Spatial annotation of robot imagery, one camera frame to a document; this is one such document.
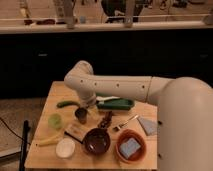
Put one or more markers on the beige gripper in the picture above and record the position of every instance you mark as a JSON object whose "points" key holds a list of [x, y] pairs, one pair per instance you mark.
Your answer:
{"points": [[93, 111]]}

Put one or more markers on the dark metal cup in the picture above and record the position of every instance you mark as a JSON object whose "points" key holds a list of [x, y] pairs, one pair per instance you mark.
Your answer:
{"points": [[81, 115]]}

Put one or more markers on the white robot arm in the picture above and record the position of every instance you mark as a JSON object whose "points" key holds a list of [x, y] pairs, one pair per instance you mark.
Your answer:
{"points": [[184, 112]]}

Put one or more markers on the beige wooden block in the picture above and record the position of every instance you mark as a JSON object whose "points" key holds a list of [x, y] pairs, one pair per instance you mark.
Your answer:
{"points": [[75, 131]]}

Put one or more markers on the green cucumber toy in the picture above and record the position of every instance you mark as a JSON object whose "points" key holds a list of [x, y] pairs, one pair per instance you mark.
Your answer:
{"points": [[67, 103]]}

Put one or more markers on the green plastic tray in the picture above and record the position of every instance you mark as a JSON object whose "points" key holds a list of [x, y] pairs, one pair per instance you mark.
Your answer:
{"points": [[116, 104]]}

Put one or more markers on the dark brown pan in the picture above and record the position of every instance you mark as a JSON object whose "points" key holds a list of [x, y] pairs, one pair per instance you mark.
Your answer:
{"points": [[96, 142]]}

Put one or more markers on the light green cup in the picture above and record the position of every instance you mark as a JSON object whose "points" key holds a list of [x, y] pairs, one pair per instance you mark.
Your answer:
{"points": [[55, 121]]}

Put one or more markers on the orange brown bowl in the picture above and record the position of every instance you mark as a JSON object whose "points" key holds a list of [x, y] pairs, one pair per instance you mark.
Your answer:
{"points": [[139, 154]]}

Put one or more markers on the yellow banana toy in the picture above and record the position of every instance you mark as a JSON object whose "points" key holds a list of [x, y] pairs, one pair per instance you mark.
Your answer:
{"points": [[48, 141]]}

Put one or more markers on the white small bowl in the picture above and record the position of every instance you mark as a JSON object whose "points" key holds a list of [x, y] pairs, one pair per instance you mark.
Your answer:
{"points": [[65, 148]]}

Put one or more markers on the blue sponge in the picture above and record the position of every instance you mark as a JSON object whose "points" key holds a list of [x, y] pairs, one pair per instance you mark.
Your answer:
{"points": [[129, 147]]}

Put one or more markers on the blue grey cloth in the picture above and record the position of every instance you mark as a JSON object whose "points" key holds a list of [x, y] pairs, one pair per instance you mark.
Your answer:
{"points": [[150, 127]]}

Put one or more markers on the black stand post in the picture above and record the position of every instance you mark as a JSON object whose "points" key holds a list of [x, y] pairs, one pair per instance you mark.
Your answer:
{"points": [[24, 143]]}

